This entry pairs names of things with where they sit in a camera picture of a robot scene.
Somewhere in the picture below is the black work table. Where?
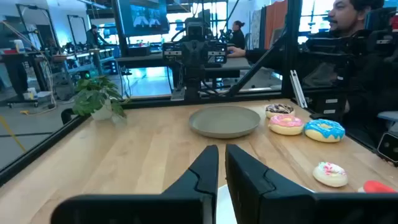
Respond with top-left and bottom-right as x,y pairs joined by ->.
115,53 -> 252,91

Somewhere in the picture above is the large blue glazed donut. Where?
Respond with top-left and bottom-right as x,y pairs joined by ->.
303,119 -> 346,143

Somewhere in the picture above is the large chocolate glazed donut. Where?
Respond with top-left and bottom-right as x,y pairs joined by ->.
265,103 -> 295,119

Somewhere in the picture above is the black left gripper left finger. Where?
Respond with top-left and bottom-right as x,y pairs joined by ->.
51,144 -> 220,224

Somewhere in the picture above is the black depth camera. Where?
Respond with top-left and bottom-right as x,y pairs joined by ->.
377,132 -> 398,166

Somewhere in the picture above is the small red glazed donut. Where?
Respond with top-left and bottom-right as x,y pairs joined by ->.
357,180 -> 398,194

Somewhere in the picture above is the large wall monitor screen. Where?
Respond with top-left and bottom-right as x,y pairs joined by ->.
119,0 -> 170,37

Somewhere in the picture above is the grey round plate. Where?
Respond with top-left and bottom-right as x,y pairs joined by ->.
188,105 -> 261,139

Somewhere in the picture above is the black machine assembly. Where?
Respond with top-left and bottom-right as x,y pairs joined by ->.
298,29 -> 398,65

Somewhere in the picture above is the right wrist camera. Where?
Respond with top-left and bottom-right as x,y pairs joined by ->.
185,17 -> 206,41

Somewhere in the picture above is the person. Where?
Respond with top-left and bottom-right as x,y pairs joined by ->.
229,20 -> 246,50
245,0 -> 398,147
86,24 -> 108,49

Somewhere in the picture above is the white metal strip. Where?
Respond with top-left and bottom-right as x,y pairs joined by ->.
289,70 -> 308,109

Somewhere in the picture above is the small white sprinkled donut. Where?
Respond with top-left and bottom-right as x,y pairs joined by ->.
312,161 -> 348,188

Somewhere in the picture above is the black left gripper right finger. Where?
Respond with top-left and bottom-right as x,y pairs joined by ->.
225,143 -> 398,224

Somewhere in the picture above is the cluttered workbench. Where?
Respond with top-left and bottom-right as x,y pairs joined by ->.
0,46 -> 116,106

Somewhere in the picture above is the black control box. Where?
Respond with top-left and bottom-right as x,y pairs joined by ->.
306,90 -> 348,121

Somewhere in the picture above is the person's hand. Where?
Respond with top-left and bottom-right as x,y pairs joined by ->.
226,45 -> 247,58

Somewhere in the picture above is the orange partition panel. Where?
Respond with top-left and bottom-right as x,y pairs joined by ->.
264,0 -> 289,50

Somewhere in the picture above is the green potted plant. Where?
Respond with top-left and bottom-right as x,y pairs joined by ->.
72,75 -> 130,121

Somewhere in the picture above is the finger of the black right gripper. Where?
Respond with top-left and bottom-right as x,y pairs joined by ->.
195,46 -> 207,68
183,46 -> 196,68

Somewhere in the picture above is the large pink glazed donut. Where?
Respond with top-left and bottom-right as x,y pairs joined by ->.
267,114 -> 305,136

